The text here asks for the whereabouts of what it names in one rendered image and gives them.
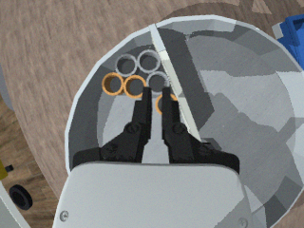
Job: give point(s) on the grey metal ring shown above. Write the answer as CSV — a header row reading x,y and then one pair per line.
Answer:
x,y
120,61
149,53
152,75

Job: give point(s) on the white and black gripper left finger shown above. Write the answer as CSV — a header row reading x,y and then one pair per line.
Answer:
x,y
127,146

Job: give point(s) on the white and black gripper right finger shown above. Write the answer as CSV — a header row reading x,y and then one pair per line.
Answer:
x,y
185,147

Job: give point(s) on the blue crate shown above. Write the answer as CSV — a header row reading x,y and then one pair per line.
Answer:
x,y
286,34

